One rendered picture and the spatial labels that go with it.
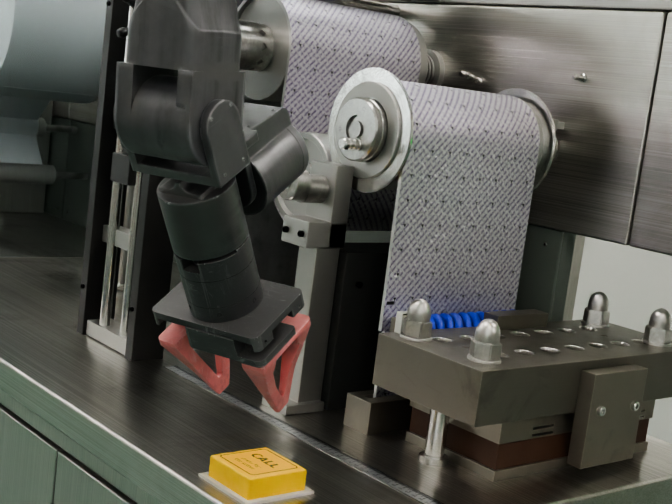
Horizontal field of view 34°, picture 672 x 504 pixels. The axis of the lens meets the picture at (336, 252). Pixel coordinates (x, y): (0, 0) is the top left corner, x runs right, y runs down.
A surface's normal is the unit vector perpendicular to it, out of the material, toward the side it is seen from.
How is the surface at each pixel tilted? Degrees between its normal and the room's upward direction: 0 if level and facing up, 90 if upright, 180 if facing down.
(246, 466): 0
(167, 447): 0
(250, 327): 29
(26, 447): 90
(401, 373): 90
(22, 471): 90
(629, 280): 90
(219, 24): 76
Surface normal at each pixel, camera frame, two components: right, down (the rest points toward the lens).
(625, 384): 0.63, 0.19
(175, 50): -0.54, 0.13
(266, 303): -0.15, -0.82
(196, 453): 0.12, -0.98
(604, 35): -0.76, 0.00
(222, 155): 0.84, 0.18
